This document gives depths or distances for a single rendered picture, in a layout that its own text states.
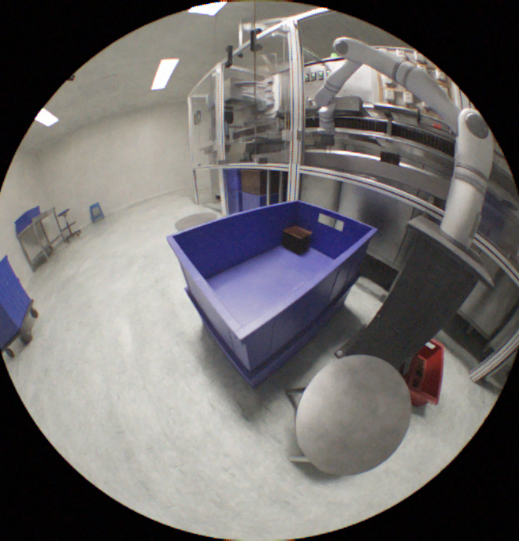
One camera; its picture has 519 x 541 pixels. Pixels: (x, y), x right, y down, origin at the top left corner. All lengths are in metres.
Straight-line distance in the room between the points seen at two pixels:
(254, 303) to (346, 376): 0.34
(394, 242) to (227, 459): 1.31
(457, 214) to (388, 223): 0.75
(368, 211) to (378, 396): 1.00
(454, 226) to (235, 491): 0.89
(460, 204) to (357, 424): 0.50
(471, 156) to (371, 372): 0.54
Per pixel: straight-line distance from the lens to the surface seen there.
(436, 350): 0.97
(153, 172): 5.14
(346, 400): 0.41
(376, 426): 0.45
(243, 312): 0.50
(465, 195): 0.46
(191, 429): 0.66
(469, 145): 0.48
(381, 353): 0.61
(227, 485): 0.67
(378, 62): 0.61
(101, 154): 5.31
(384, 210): 1.14
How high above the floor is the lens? 0.62
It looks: 38 degrees down
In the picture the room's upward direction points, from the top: straight up
